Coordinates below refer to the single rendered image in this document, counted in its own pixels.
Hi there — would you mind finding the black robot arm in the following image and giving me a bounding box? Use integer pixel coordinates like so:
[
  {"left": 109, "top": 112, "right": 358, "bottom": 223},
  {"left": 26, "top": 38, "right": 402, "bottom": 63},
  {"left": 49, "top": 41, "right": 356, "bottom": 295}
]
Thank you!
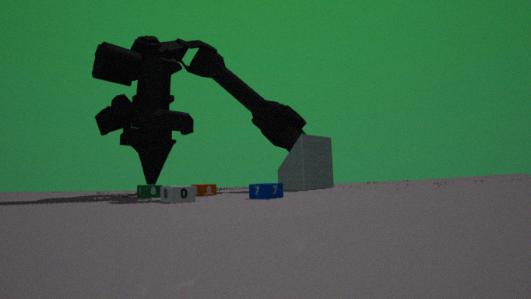
[{"left": 92, "top": 35, "right": 306, "bottom": 152}]

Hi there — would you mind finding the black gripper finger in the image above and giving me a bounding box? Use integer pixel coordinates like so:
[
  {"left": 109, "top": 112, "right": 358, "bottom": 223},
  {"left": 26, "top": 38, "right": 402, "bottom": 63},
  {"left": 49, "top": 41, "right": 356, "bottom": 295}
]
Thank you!
[
  {"left": 136, "top": 137, "right": 176, "bottom": 185},
  {"left": 128, "top": 141, "right": 148, "bottom": 184}
]

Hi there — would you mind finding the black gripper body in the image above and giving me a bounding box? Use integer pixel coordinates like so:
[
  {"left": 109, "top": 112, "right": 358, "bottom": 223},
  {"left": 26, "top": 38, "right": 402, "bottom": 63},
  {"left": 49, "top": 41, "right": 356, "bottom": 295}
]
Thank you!
[{"left": 120, "top": 85, "right": 194, "bottom": 146}]

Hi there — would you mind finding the orange block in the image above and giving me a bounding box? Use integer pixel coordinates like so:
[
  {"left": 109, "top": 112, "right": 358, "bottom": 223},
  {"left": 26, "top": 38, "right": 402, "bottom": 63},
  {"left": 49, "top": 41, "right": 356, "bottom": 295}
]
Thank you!
[{"left": 192, "top": 184, "right": 216, "bottom": 196}]

